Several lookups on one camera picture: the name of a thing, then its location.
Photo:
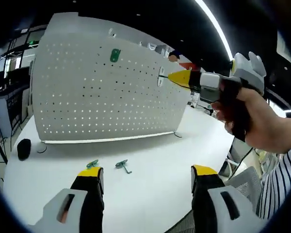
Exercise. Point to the small white bracket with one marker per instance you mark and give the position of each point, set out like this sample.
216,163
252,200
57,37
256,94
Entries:
111,34

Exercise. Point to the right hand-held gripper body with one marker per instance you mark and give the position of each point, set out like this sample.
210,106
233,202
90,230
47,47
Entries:
249,70

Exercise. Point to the green hook assembly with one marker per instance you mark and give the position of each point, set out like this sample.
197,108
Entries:
122,164
92,165
115,55
161,72

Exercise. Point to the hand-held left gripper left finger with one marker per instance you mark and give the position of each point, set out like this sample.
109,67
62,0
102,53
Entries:
70,211

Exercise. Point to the ceiling light strip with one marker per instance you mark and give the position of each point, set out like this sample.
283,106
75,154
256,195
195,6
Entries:
219,26

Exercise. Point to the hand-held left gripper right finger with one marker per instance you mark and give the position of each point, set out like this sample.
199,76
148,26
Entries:
220,211

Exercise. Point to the black round object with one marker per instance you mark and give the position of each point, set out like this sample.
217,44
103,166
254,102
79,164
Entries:
24,149

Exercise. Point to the person's right hand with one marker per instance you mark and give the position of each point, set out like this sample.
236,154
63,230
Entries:
262,121

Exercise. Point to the white perforated mounting plate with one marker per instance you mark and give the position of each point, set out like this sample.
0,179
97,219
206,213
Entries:
87,97

